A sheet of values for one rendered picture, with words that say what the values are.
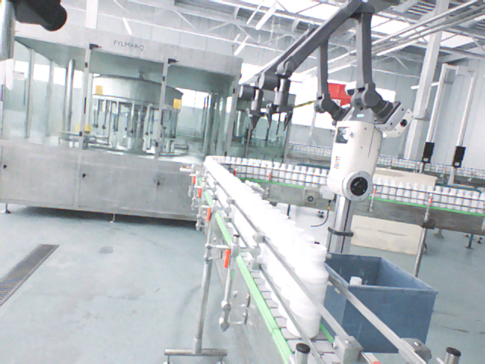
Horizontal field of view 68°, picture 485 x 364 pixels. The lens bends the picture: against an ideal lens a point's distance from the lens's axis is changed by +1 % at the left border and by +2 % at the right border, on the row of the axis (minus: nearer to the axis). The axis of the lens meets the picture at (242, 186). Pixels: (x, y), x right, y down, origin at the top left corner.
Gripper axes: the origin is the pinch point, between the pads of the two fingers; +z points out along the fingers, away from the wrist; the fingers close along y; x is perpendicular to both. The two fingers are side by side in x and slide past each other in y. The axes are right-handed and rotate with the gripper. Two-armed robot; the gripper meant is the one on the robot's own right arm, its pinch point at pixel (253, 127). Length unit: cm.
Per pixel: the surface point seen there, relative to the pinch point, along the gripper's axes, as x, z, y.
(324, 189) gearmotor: -82, 38, -87
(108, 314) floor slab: -54, 142, 69
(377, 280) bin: 68, 54, -46
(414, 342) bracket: 156, 28, 10
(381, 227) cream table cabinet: -275, 105, -278
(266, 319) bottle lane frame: 128, 41, 20
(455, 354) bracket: 157, 29, 4
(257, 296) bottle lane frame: 119, 40, 19
